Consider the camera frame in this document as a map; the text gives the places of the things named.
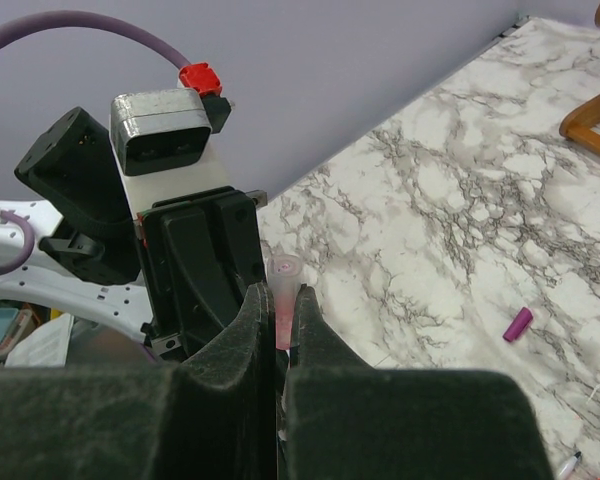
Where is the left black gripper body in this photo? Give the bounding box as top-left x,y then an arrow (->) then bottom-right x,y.
136,186 -> 265,361

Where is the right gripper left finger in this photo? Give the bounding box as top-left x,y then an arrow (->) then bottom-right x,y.
0,284 -> 275,479

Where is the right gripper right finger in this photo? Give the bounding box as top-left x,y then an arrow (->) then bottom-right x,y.
286,286 -> 553,479

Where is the translucent pink pen cap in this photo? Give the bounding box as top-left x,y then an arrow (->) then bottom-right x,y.
267,254 -> 303,350

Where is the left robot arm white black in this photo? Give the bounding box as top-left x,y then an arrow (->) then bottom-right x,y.
0,96 -> 264,359

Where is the purple pen cap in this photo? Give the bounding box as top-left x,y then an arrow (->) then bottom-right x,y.
502,307 -> 534,343

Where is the thin white green pen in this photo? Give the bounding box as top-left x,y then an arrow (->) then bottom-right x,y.
555,451 -> 582,480

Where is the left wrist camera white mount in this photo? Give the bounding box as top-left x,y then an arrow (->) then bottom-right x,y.
109,87 -> 230,220

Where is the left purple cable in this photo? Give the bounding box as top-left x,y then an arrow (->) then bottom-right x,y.
0,10 -> 224,279

